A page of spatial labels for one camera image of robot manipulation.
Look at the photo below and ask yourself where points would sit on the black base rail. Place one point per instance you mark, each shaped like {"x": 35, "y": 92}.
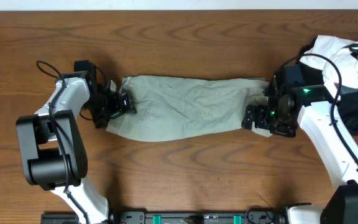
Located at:
{"x": 253, "y": 216}

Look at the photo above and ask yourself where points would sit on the khaki green shorts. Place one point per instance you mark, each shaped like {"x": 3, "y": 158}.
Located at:
{"x": 170, "y": 108}

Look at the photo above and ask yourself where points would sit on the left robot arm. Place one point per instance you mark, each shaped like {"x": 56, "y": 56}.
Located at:
{"x": 52, "y": 151}

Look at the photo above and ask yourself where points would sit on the black garment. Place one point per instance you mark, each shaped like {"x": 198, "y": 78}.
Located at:
{"x": 348, "y": 103}

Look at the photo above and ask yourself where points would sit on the white garment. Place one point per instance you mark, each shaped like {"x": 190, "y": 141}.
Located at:
{"x": 329, "y": 52}

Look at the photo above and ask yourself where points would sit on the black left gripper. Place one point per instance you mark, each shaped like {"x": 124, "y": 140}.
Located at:
{"x": 117, "y": 106}

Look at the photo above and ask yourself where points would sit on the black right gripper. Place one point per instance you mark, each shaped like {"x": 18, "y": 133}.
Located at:
{"x": 260, "y": 121}

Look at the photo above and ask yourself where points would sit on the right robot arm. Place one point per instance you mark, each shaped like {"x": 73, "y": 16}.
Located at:
{"x": 317, "y": 115}

